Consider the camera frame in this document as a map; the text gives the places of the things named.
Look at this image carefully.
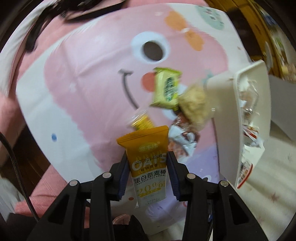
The orange oats protein bar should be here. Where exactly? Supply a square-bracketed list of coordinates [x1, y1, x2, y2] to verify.
[117, 126, 169, 208]

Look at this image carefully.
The pink bed quilt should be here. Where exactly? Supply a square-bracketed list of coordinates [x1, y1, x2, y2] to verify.
[0, 0, 209, 230]

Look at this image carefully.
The puffed rice ball bag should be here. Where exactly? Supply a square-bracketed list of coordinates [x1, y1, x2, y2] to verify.
[178, 83, 213, 132]

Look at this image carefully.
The cracker clear packet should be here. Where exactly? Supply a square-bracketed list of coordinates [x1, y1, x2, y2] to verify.
[128, 110, 155, 131]

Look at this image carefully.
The white floral curtain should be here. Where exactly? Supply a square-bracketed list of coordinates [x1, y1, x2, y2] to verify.
[237, 123, 295, 240]

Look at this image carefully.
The silver brown chocolate packet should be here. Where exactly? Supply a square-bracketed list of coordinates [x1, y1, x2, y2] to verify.
[168, 113, 200, 159]

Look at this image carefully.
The cartoon monster play mat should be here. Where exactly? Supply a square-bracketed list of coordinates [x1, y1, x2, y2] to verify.
[16, 3, 250, 183]

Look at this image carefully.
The black shoulder bag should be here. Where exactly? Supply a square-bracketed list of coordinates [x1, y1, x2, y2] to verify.
[25, 1, 127, 52]

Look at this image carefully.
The red white shrimp chip packet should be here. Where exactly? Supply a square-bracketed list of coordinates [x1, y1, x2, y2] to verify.
[236, 125, 265, 189]

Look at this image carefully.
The green wafer packet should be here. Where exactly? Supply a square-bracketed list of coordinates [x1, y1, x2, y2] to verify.
[150, 67, 182, 109]

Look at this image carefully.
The white plastic storage bin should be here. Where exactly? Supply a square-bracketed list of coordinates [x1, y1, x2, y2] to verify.
[204, 60, 271, 187]

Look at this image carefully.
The brown cake clear packet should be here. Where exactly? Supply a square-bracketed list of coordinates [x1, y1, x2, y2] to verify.
[239, 80, 259, 123]

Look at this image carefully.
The grey office chair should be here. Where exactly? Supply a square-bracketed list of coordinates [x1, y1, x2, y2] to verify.
[269, 75, 296, 141]

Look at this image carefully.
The wooden desk with drawers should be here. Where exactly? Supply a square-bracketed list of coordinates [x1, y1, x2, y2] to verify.
[206, 1, 295, 83]

